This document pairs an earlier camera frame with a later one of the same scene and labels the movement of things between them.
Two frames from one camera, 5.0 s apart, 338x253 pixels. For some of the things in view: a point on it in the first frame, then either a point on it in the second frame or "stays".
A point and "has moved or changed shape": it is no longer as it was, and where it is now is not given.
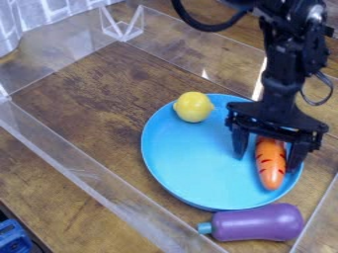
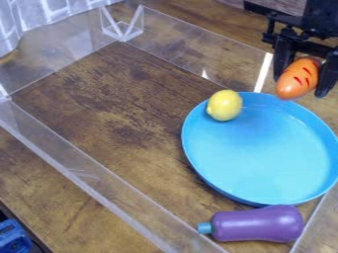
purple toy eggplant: [272, 222] stays
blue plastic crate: [15, 240] stays
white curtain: [21, 15] stays
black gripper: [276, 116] → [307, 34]
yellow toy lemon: [192, 107] → [224, 105]
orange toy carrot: [271, 161] has moved or changed shape
